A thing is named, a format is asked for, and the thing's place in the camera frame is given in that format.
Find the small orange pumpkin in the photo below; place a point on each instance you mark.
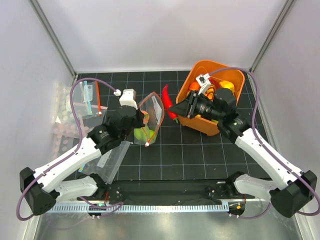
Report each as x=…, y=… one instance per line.
x=194, y=86

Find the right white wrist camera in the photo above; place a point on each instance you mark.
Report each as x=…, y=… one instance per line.
x=204, y=81

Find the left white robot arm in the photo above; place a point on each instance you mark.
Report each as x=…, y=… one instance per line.
x=45, y=186

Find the red chili pepper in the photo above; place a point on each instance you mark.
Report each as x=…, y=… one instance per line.
x=168, y=103

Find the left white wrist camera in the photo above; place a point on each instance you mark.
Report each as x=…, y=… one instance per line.
x=127, y=97

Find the green apple top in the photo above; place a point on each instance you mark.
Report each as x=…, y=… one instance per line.
x=140, y=134

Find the black grid mat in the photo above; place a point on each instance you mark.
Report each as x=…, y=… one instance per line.
x=179, y=152

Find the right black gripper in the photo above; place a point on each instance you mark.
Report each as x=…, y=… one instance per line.
x=181, y=108

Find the green apple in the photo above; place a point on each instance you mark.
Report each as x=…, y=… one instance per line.
x=152, y=136
x=140, y=134

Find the left aluminium frame post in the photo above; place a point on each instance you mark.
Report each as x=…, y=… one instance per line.
x=52, y=35

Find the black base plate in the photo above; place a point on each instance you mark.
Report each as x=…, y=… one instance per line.
x=170, y=192

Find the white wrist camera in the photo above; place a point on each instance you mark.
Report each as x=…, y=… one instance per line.
x=204, y=81
x=127, y=97

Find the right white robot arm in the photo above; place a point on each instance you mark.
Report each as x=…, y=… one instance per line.
x=289, y=188

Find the orange zipper clear bag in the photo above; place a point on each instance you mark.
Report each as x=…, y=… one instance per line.
x=152, y=104

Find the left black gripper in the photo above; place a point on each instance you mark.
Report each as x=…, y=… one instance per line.
x=140, y=116

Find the yellow bell pepper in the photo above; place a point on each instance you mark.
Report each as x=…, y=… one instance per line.
x=227, y=85

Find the clear bag white label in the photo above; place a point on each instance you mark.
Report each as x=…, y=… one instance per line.
x=107, y=165

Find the right aluminium frame post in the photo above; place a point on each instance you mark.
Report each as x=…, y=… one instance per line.
x=279, y=20

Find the orange plastic basket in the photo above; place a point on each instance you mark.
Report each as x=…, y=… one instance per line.
x=202, y=67

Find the peach fruit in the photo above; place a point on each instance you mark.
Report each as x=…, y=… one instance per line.
x=146, y=117

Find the aluminium frame post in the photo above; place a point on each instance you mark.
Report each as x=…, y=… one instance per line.
x=279, y=20
x=52, y=35

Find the slotted cable duct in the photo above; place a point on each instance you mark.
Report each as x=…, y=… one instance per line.
x=86, y=208

